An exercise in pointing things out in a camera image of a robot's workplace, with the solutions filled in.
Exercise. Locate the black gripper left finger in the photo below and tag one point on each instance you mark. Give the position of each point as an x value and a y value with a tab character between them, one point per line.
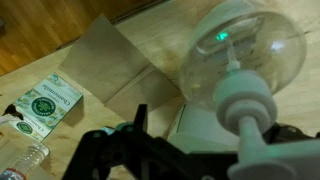
133	156

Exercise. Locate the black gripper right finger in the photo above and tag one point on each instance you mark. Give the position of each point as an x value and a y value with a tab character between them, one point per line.
290	133

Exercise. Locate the clear pump sanitizer bottle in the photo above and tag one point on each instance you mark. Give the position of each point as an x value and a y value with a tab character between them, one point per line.
246	96

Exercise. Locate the chamomile tea box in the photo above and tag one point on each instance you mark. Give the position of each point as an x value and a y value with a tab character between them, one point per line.
46	103

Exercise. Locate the clear plastic water bottle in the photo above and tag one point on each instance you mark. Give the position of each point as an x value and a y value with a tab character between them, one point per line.
26	161

